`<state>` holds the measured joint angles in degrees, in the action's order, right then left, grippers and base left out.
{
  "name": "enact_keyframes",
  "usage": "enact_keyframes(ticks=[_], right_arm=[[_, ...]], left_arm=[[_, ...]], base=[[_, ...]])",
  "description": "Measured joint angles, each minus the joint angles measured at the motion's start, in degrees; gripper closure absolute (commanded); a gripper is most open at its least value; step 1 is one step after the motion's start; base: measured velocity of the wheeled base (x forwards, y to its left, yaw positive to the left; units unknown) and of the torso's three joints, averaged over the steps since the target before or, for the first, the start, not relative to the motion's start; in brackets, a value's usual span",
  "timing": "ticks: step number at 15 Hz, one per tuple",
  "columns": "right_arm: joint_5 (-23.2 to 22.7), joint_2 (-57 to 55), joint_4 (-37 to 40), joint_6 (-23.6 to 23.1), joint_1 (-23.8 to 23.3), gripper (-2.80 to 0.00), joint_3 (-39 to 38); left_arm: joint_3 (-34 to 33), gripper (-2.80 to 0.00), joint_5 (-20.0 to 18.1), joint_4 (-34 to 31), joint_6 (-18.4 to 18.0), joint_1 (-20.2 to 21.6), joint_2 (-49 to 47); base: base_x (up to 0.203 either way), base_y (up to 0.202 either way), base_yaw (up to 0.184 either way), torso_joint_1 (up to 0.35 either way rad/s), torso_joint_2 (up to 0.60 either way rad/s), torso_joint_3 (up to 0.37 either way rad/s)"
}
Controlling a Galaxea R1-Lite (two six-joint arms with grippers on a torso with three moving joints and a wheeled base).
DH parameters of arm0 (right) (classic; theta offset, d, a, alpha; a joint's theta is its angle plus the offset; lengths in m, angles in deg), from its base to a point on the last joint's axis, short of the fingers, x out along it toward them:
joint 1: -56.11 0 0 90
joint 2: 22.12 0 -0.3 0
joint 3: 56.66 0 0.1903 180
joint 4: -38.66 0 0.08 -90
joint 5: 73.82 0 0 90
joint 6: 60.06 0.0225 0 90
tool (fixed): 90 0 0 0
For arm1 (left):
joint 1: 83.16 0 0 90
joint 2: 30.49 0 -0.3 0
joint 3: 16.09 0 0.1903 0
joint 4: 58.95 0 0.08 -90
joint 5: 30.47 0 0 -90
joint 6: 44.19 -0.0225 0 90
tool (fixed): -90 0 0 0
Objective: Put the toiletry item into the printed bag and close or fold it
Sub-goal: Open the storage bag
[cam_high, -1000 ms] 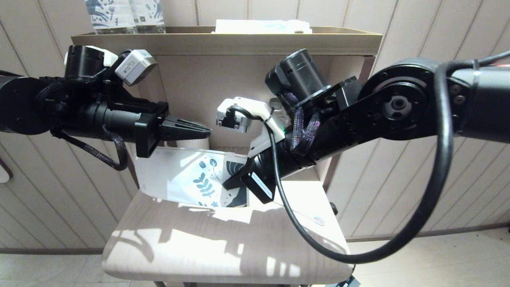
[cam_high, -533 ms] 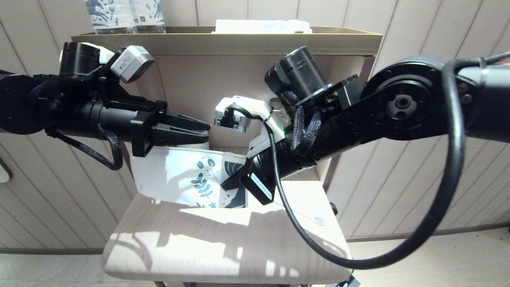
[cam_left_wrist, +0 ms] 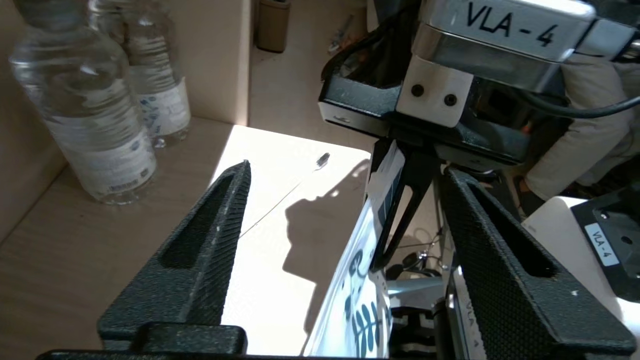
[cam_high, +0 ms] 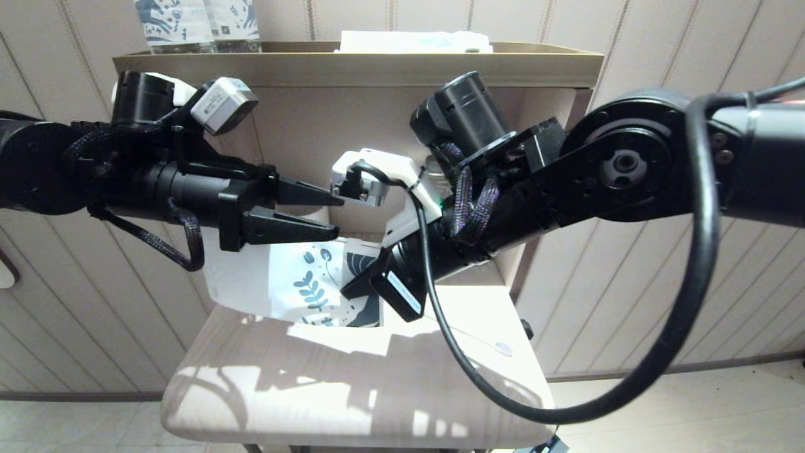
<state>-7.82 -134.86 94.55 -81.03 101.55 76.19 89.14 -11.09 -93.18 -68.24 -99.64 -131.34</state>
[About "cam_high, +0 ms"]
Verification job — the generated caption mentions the white floral plastic pouch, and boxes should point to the white floral plastic pouch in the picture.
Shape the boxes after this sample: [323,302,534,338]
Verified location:
[204,238,384,328]

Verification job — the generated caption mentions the white ribbed mug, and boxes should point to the white ribbed mug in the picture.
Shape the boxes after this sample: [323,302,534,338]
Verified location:
[284,204,331,241]

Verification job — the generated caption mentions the clear plastic water bottle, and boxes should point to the clear plastic water bottle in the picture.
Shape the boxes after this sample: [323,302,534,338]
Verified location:
[425,157,451,191]

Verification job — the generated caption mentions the light wooden shelf table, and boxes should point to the light wooden shelf table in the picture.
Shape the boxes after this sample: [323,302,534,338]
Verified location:
[112,41,604,453]

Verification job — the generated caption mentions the white toothbrush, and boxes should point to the white toothbrush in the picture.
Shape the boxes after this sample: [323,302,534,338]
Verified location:
[428,315,514,357]

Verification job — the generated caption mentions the blue patterned packs on shelf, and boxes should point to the blue patterned packs on shelf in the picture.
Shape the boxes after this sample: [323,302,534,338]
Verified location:
[133,0,214,54]

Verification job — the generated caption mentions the white packet with blue print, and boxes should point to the white packet with blue print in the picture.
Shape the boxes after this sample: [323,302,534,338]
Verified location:
[340,30,493,53]

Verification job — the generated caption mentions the braided cable of right arm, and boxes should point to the braided cable of right arm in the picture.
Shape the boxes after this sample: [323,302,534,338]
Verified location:
[440,142,504,246]

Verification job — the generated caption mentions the braided cable of arm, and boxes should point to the braided cable of arm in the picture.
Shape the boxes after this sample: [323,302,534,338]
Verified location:
[440,142,504,246]
[63,123,206,273]

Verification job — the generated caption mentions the braided cable of left arm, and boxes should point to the braided cable of left arm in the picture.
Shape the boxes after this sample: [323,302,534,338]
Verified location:
[63,123,206,273]

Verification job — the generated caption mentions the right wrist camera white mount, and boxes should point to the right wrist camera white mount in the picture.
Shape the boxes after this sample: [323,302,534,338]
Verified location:
[331,149,444,249]

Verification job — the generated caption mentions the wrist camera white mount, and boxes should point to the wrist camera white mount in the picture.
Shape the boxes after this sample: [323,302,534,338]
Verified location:
[113,72,259,137]
[331,149,444,249]

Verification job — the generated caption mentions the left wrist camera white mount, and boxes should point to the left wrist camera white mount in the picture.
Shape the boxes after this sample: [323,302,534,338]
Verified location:
[113,72,259,137]

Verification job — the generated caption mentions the white wall fixture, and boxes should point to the white wall fixture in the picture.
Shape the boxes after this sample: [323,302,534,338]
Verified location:
[0,249,21,290]

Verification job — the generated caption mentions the thick black camera cable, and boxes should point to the thick black camera cable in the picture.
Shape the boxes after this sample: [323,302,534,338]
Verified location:
[349,75,805,424]

